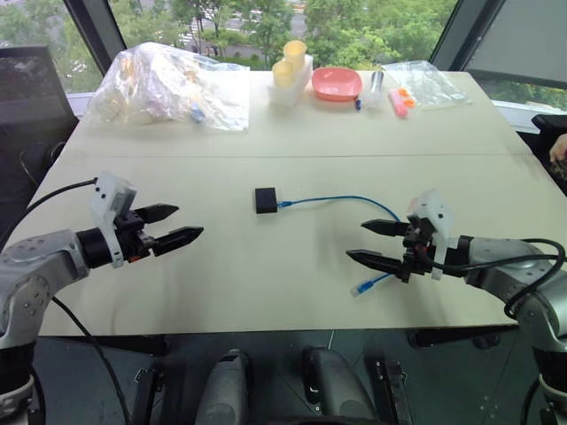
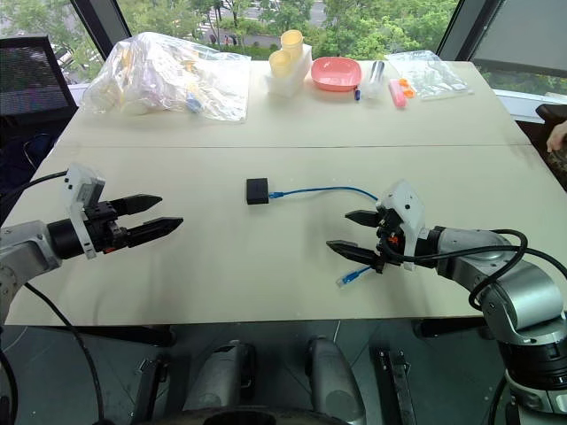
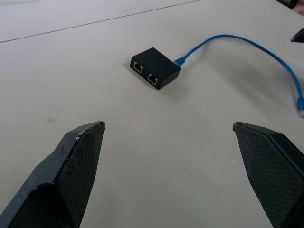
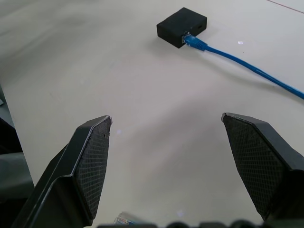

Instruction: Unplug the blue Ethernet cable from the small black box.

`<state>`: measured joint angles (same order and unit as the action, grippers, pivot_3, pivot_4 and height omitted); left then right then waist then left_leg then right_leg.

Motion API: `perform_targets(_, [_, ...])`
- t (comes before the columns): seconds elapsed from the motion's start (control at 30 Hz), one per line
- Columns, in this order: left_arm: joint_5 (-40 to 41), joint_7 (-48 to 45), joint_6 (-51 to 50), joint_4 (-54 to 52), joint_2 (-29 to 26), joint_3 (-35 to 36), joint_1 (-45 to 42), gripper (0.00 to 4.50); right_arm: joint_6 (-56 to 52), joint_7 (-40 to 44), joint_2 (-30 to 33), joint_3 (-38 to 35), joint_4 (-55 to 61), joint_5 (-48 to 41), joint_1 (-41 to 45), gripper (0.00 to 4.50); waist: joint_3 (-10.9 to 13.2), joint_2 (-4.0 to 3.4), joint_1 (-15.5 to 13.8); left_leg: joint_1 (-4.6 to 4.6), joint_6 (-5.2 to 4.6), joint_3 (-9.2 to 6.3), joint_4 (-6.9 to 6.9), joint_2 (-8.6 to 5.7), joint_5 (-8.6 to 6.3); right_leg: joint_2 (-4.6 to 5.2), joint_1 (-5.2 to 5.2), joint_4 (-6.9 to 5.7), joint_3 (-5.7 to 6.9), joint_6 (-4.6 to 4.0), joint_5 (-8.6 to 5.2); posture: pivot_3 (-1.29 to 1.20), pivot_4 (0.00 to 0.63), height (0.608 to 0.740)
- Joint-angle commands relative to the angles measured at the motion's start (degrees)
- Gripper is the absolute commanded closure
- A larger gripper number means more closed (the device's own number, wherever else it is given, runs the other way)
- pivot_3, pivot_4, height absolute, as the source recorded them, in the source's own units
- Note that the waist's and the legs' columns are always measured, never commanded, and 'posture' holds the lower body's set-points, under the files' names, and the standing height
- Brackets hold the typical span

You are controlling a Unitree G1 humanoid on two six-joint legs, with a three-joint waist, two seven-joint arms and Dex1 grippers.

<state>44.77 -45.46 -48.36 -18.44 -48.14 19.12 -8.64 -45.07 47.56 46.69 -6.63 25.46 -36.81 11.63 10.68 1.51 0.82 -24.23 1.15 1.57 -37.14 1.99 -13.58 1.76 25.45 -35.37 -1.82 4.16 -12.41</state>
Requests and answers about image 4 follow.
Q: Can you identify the small black box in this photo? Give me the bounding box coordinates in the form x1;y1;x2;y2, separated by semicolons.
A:
156;7;208;49

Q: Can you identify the blue Ethernet cable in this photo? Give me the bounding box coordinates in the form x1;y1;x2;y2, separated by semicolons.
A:
182;33;304;100

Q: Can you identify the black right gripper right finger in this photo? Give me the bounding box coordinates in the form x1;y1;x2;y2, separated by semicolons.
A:
221;112;304;224

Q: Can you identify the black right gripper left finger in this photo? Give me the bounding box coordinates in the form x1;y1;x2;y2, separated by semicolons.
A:
11;115;113;228

